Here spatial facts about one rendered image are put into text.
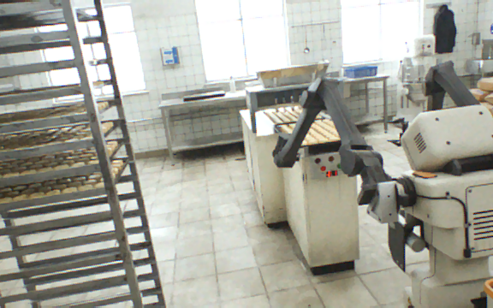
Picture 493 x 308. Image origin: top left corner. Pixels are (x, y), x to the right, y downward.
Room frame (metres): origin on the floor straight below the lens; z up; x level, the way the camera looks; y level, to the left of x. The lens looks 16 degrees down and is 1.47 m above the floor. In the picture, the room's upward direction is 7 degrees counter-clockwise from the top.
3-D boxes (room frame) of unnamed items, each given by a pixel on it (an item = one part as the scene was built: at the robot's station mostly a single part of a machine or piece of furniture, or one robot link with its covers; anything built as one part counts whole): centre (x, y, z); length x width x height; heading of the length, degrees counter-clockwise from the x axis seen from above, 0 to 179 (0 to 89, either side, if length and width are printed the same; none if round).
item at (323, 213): (2.38, -0.45, 0.45); 0.70 x 0.34 x 0.90; 4
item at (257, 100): (2.89, -0.41, 1.01); 0.72 x 0.33 x 0.34; 94
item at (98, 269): (1.59, 0.85, 0.51); 0.64 x 0.03 x 0.03; 97
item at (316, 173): (2.02, -0.48, 0.77); 0.24 x 0.04 x 0.14; 94
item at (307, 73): (2.89, -0.41, 1.25); 0.56 x 0.29 x 0.14; 94
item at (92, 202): (1.59, 0.85, 0.87); 0.64 x 0.03 x 0.03; 97
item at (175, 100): (5.52, -0.50, 0.61); 3.40 x 0.70 x 1.22; 97
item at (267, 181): (3.36, -0.38, 0.42); 1.28 x 0.72 x 0.84; 4
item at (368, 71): (5.68, -1.91, 0.95); 0.40 x 0.30 x 0.14; 100
